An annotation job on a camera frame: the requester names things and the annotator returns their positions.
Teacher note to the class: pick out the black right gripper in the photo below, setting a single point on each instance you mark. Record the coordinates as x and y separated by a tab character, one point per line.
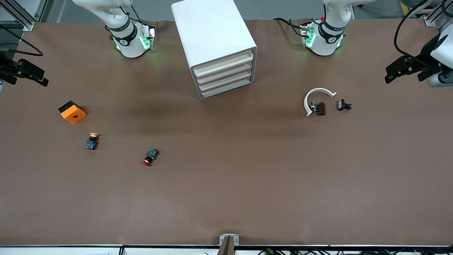
7	68

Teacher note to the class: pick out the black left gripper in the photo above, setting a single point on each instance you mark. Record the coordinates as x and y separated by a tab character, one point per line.
423	58

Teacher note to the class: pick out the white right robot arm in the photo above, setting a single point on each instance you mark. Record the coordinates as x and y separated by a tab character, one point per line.
129	46

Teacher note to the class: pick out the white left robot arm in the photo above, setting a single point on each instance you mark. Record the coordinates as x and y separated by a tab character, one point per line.
325	46

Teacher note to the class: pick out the orange box with hole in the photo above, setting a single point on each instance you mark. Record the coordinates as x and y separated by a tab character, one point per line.
74	115

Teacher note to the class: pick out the small black electrical component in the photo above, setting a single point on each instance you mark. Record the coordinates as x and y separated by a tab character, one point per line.
341	105

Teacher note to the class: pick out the small brown electrical component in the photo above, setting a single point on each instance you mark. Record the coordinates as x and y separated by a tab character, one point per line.
321	108

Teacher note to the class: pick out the brown paper table cover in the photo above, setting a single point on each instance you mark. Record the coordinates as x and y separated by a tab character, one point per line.
226	184

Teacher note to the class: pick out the aluminium frame profile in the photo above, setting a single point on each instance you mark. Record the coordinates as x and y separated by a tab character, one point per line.
430	22
24	22

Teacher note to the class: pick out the yellow push button switch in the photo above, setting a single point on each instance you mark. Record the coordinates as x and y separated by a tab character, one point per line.
91	143

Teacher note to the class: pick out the red push button switch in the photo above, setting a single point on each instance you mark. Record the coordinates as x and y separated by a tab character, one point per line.
151	155

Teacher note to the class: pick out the white table edge rail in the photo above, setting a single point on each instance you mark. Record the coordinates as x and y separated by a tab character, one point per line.
53	250

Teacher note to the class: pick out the grey metal bracket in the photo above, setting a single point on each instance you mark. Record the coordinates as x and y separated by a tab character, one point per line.
224	239

